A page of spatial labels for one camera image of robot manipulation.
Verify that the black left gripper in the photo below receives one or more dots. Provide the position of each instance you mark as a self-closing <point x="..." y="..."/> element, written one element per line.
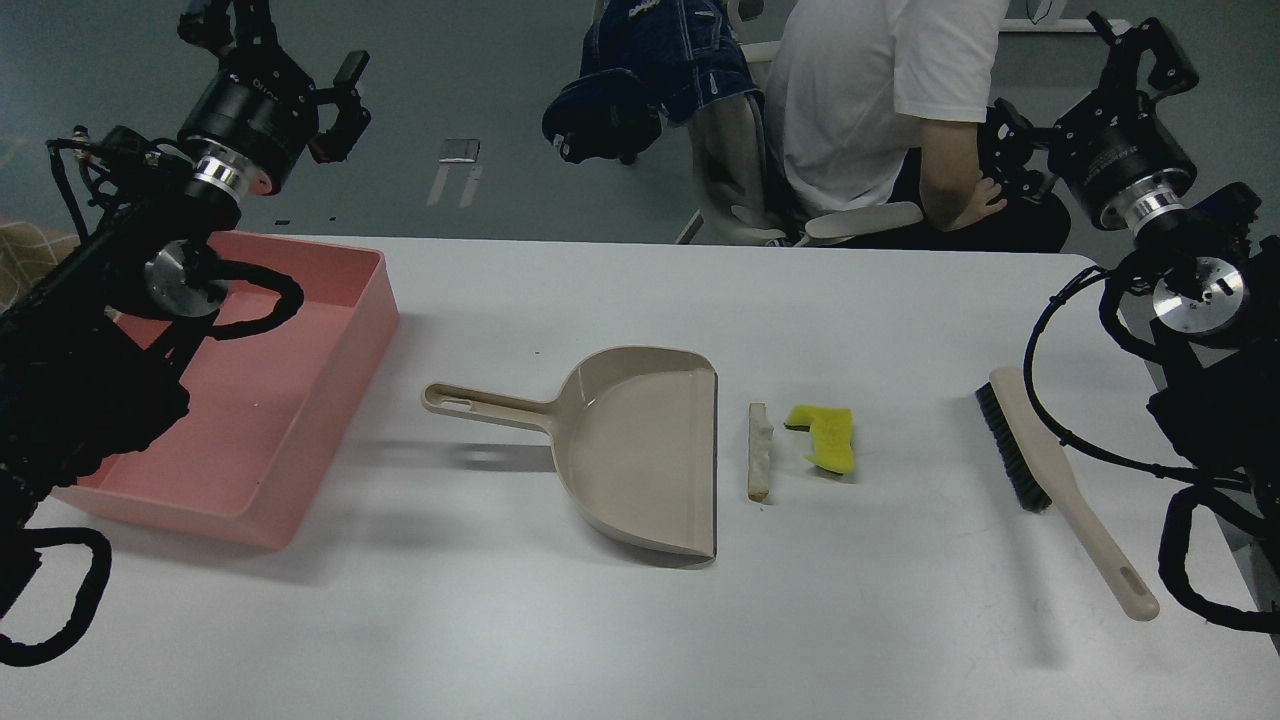
<point x="261" y="111"/>

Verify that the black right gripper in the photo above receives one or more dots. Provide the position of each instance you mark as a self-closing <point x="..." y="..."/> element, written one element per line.
<point x="1109" y="149"/>

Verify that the beige hand brush black bristles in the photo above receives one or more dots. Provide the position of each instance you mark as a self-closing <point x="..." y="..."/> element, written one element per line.
<point x="1042" y="479"/>

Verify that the yellow sponge piece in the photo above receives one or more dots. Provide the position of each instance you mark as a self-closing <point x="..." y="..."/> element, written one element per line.
<point x="831" y="431"/>

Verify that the white bread slice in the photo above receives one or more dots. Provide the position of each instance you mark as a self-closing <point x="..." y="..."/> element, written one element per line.
<point x="760" y="444"/>

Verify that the beige plastic dustpan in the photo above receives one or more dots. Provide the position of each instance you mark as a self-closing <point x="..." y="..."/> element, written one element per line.
<point x="633" y="436"/>

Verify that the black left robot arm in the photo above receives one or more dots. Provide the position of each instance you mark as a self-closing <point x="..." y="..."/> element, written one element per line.
<point x="94" y="354"/>

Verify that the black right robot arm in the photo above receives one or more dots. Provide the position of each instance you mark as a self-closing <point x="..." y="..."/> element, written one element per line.
<point x="1195" y="296"/>

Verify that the pink plastic bin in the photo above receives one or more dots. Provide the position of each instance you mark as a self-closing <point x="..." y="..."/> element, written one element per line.
<point x="266" y="413"/>

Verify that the white table base bar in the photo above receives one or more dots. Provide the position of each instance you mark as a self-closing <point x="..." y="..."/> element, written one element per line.
<point x="1048" y="26"/>

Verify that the silver floor socket plate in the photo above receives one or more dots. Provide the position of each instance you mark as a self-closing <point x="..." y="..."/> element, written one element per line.
<point x="459" y="151"/>

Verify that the person in white shirt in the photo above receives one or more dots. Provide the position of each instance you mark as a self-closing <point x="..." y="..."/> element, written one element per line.
<point x="869" y="102"/>

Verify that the beige checkered cloth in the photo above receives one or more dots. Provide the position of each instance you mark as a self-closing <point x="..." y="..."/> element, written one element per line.
<point x="28" y="253"/>

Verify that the white office chair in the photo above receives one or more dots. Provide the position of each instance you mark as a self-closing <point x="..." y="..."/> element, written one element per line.
<point x="730" y="180"/>

